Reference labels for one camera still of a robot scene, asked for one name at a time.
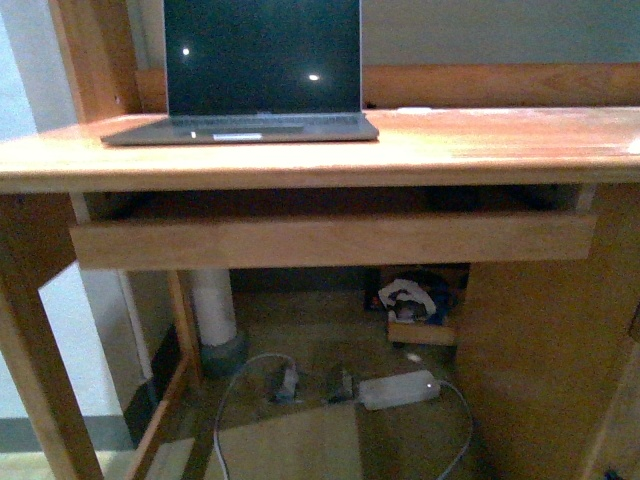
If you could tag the wooden desk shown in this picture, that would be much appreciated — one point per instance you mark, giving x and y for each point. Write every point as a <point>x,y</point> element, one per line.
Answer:
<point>544,343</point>

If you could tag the wooden keyboard tray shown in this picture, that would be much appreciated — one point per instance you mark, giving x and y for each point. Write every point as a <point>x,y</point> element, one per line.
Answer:
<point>330,241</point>

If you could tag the white power adapter brick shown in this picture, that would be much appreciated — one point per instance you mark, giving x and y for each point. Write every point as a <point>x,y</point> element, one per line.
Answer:
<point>398,390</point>

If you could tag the wooden box with clothes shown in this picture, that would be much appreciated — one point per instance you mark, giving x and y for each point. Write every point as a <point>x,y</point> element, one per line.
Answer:
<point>418,302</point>

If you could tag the white pipe with grey base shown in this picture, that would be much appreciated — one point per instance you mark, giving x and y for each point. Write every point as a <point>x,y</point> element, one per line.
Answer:
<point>224,348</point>

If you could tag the grey open laptop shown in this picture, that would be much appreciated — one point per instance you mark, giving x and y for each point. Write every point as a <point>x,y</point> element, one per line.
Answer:
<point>259,72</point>

